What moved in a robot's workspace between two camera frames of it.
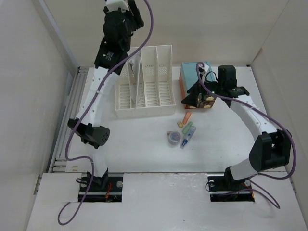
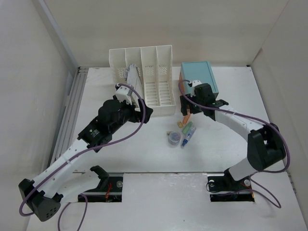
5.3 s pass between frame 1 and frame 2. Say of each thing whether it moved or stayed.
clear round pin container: stayed
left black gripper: moved
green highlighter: stayed
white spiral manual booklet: moved
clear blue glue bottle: stayed
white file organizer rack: stayed
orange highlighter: stayed
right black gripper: moved
